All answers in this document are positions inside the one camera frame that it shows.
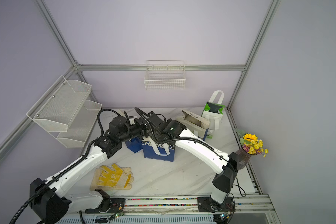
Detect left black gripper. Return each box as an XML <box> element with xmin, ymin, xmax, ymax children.
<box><xmin>119</xmin><ymin>118</ymin><xmax>153</xmax><ymax>144</ymax></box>

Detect blue beige tote bag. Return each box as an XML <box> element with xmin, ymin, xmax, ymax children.
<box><xmin>141</xmin><ymin>137</ymin><xmax>175</xmax><ymax>162</ymax></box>
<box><xmin>117</xmin><ymin>110</ymin><xmax>143</xmax><ymax>154</ymax></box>
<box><xmin>175</xmin><ymin>110</ymin><xmax>211</xmax><ymax>141</ymax></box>

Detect green white takeout bag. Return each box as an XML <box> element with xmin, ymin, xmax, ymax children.
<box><xmin>201</xmin><ymin>90</ymin><xmax>225</xmax><ymax>139</ymax></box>

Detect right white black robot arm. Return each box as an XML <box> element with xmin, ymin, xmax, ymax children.
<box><xmin>135</xmin><ymin>107</ymin><xmax>238</xmax><ymax>207</ymax></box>

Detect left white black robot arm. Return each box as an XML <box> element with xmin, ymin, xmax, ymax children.
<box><xmin>10</xmin><ymin>108</ymin><xmax>151</xmax><ymax>224</ymax></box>

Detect white two-tier mesh shelf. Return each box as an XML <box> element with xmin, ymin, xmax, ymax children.
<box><xmin>27</xmin><ymin>76</ymin><xmax>102</xmax><ymax>148</ymax></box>

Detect sunflower bouquet in vase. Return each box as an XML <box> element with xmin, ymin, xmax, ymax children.
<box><xmin>234</xmin><ymin>129</ymin><xmax>269</xmax><ymax>170</ymax></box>

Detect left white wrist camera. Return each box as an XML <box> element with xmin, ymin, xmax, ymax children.
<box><xmin>128</xmin><ymin>116</ymin><xmax>137</xmax><ymax>126</ymax></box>

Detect white wire wall basket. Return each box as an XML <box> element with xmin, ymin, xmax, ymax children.
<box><xmin>144</xmin><ymin>60</ymin><xmax>186</xmax><ymax>91</ymax></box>

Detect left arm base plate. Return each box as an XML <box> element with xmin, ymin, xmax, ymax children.
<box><xmin>85</xmin><ymin>198</ymin><xmax>126</xmax><ymax>214</ymax></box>

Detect aluminium frame rails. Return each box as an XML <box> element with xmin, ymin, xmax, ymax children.
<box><xmin>0</xmin><ymin>0</ymin><xmax>282</xmax><ymax>197</ymax></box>

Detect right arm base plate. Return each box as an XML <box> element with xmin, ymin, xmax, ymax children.
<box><xmin>197</xmin><ymin>196</ymin><xmax>236</xmax><ymax>213</ymax></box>

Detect front aluminium rail beam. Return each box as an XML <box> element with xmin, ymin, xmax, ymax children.
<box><xmin>39</xmin><ymin>194</ymin><xmax>282</xmax><ymax>224</ymax></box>

